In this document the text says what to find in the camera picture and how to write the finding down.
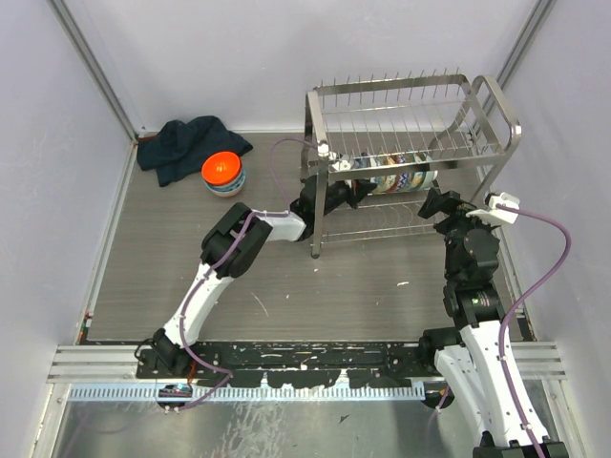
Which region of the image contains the aluminium frame rail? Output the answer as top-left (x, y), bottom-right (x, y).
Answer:
top-left (48, 342), bottom-right (566, 383)

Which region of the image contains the plain orange bowl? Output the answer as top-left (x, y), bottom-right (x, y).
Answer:
top-left (201, 151), bottom-right (242, 186)

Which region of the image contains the stainless steel dish rack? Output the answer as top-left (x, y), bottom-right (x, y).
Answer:
top-left (301, 72), bottom-right (522, 258)

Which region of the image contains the green grid back bowl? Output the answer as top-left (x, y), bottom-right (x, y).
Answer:
top-left (421, 153), bottom-right (438, 189)

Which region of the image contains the slotted cable duct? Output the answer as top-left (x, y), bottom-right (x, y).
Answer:
top-left (68, 382), bottom-right (426, 403)

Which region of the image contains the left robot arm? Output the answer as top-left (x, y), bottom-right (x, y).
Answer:
top-left (136, 177), bottom-right (317, 378)

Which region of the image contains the yellow orange back bowl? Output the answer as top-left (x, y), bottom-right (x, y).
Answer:
top-left (406, 153), bottom-right (426, 191)

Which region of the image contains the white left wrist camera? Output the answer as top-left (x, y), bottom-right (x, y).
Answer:
top-left (330, 159), bottom-right (353, 172)

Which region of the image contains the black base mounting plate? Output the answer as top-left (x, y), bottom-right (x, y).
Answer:
top-left (135, 341), bottom-right (440, 389)

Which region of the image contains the blue white floral bowl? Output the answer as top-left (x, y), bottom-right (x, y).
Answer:
top-left (205, 170), bottom-right (246, 189)

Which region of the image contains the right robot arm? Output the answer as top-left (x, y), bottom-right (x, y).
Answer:
top-left (418, 189), bottom-right (569, 457)

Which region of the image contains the orange floral back bowl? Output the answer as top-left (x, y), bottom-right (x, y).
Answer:
top-left (369, 156), bottom-right (396, 195)

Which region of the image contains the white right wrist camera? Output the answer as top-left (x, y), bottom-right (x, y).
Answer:
top-left (466, 192), bottom-right (520, 226)

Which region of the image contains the dark blue crumpled cloth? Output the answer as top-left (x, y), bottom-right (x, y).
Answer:
top-left (137, 115), bottom-right (253, 187)

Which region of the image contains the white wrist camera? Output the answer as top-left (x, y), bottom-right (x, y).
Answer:
top-left (466, 192), bottom-right (520, 226)
top-left (330, 159), bottom-right (353, 172)

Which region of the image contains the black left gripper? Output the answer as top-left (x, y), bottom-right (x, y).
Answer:
top-left (315, 176), bottom-right (375, 220)

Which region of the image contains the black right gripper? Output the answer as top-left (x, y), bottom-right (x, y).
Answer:
top-left (419, 187), bottom-right (498, 281)

